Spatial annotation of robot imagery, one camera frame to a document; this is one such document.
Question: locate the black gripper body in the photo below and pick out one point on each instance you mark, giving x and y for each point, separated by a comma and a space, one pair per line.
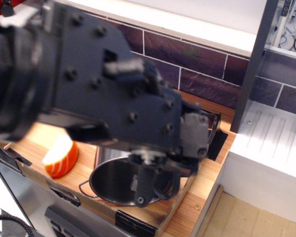
103, 95

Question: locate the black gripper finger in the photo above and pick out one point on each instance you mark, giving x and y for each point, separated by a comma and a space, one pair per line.
144, 191

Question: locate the stainless steel metal pot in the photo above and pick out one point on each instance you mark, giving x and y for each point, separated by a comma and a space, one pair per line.
114, 179

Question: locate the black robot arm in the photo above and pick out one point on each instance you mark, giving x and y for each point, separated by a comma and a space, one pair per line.
27, 67

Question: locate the cardboard fence with black tape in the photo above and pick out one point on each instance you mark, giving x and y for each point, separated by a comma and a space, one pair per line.
68, 197

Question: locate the orange salmon sushi toy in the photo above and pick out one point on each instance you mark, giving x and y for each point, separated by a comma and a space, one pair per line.
61, 157

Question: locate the white dish drying rack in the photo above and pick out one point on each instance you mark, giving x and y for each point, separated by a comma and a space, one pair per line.
267, 135

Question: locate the dark grey vertical post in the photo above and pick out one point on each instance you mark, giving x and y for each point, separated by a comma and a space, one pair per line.
256, 55

